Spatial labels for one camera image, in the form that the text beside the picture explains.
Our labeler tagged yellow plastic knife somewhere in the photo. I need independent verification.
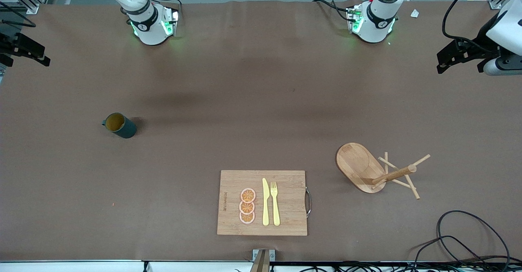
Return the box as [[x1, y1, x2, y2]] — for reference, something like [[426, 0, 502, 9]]
[[262, 178, 270, 226]]

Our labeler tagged brown table cover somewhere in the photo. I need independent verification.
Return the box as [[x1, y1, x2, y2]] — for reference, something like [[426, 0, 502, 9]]
[[0, 0, 522, 262]]

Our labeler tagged thin black floor cable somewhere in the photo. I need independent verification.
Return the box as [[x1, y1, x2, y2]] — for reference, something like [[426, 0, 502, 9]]
[[410, 235, 496, 272]]

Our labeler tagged dark green cup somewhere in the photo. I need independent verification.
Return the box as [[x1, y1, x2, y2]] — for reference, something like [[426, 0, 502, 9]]
[[102, 113, 137, 139]]

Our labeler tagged white table edge rail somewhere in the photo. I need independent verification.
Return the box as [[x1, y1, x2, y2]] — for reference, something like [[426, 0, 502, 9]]
[[0, 260, 252, 272]]

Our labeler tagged wooden cup rack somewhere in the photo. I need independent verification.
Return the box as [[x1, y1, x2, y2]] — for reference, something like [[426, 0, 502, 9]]
[[336, 142, 431, 200]]

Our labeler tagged brown camera post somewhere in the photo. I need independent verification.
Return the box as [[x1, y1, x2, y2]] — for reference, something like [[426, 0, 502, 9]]
[[250, 250, 270, 272]]

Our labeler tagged black looped floor cable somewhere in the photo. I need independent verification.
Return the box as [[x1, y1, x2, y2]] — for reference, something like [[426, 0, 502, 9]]
[[436, 210, 511, 266]]

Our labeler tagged bamboo cutting board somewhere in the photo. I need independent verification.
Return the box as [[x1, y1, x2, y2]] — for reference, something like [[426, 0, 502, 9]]
[[217, 170, 312, 237]]

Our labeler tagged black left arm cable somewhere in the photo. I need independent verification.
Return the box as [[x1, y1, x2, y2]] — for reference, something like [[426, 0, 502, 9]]
[[442, 0, 492, 52]]

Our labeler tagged metal mounting bracket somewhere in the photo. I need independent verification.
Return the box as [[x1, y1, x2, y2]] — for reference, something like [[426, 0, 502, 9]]
[[252, 249, 276, 262]]

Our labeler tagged black base power cable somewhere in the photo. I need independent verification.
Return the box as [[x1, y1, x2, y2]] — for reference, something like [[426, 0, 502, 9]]
[[313, 0, 352, 22]]

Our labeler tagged yellow plastic fork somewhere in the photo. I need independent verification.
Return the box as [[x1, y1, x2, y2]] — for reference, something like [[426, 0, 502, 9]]
[[270, 181, 281, 226]]

